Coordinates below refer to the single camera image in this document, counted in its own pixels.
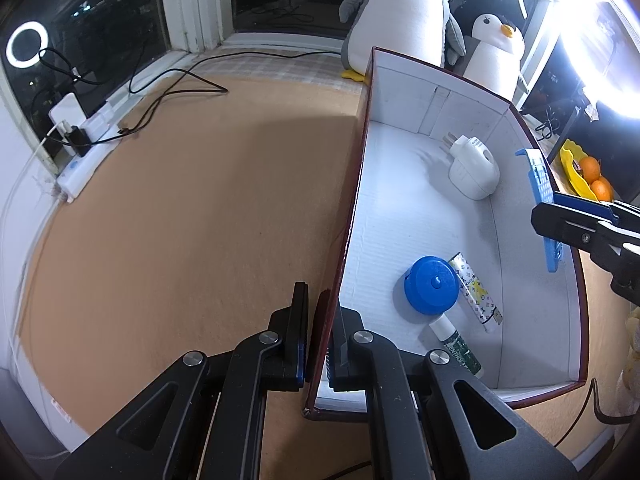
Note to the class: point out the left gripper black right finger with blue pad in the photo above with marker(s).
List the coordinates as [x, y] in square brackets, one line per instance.
[430, 418]

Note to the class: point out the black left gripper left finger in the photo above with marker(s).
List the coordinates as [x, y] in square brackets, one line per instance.
[203, 417]

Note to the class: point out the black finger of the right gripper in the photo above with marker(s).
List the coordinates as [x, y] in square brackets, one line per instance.
[609, 232]

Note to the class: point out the blue comb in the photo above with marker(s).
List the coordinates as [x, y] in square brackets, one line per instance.
[543, 193]

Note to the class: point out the red box white interior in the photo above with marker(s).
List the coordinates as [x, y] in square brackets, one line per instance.
[398, 205]

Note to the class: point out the orange fruit lower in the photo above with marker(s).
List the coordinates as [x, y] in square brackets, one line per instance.
[602, 190]

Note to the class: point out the orange fruit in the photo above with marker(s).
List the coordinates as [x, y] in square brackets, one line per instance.
[590, 169]
[602, 190]

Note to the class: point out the orange fruit upper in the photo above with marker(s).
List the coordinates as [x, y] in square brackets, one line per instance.
[590, 169]

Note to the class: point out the green white glue stick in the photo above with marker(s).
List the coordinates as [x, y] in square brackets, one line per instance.
[453, 342]

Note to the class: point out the yellow fruit bowl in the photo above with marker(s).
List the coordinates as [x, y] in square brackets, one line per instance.
[571, 153]

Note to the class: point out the patterned white tube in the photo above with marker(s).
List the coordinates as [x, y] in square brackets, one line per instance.
[476, 295]

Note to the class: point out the blue round tape measure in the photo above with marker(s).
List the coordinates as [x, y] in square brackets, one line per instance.
[431, 286]

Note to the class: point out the white plug adapter in box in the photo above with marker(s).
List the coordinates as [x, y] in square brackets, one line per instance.
[473, 171]

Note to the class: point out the small white penguin plush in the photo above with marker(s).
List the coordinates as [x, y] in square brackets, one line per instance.
[494, 55]

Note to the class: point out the large grey penguin plush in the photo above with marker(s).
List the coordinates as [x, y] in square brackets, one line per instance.
[422, 29]

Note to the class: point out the black plug adapter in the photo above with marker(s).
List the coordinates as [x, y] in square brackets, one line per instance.
[78, 140]

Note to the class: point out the white power strip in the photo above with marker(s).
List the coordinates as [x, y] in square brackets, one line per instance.
[103, 131]

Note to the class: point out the white charger adapter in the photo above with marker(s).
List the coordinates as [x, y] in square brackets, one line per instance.
[67, 113]

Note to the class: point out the bright ring light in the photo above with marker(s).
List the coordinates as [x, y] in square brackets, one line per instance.
[601, 41]

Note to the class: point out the small ring light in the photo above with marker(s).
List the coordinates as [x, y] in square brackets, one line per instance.
[25, 43]

